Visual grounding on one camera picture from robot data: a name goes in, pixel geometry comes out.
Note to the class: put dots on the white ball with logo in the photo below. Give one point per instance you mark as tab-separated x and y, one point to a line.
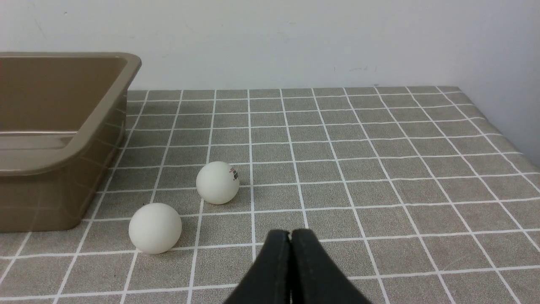
217	182

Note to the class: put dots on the grey checked tablecloth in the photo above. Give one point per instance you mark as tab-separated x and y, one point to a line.
411	191

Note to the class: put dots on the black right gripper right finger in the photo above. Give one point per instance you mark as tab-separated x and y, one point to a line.
316	279

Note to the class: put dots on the olive plastic bin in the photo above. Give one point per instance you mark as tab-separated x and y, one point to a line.
63	117

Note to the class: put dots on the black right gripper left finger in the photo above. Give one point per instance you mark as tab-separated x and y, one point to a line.
266	281

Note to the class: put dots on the plain white table-tennis ball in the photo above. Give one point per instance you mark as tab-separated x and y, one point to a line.
155	228

